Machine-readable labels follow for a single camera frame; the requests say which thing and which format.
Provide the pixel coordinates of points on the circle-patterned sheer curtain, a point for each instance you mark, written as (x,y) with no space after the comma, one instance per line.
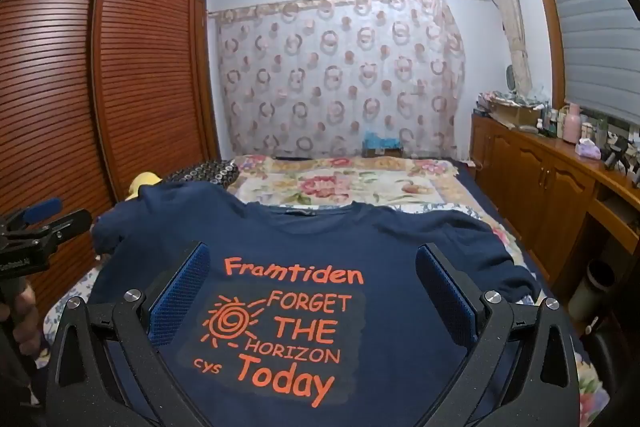
(325,72)

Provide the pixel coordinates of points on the yellow plush toy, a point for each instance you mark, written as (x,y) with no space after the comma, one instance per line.
(142,184)

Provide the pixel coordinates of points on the cardboard box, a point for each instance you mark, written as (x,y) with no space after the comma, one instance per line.
(515,113)

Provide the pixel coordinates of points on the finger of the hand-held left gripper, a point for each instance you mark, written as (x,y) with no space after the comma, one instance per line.
(65,223)
(42,208)

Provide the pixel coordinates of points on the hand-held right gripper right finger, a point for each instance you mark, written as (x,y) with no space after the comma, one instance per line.
(450,297)

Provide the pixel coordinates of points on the wooden louvered wardrobe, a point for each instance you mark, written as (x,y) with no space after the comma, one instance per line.
(140,57)

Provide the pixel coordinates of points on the beige tied curtain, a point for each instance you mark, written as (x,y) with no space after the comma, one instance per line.
(510,22)

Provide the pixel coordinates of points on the blue bag in wooden box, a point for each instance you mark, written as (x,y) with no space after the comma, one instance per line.
(380,142)

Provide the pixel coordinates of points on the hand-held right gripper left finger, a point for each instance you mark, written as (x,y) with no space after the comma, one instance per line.
(180,297)

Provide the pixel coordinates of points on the purple tissue pack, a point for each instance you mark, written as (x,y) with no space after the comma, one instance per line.
(587,148)

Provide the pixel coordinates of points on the grey window blind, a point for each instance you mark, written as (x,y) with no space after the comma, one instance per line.
(590,37)

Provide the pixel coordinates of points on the blue floral bedsheet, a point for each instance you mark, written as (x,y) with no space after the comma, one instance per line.
(85,279)

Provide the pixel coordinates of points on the small black tripod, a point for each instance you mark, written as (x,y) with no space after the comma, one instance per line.
(616,153)

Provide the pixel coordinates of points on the wooden sideboard cabinet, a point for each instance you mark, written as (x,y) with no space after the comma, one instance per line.
(530,167)

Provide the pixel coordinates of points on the floral blanket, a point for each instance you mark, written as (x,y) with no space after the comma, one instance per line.
(325,182)

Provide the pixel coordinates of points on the small round desk fan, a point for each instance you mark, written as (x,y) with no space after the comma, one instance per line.
(511,78)

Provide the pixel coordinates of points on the grey cylindrical bin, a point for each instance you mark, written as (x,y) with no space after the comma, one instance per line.
(590,292)

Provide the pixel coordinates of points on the cluster of small cosmetic bottles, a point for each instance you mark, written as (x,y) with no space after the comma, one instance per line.
(550,124)

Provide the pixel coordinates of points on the navy blue printed t-shirt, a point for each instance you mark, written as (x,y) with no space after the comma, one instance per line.
(300,237)

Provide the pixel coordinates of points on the pink bottle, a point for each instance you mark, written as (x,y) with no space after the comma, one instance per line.
(572,124)

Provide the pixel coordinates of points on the navy medallion-patterned pillow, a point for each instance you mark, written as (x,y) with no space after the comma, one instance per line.
(205,172)

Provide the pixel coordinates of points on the person's left hand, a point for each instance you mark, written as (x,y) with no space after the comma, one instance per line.
(22,317)

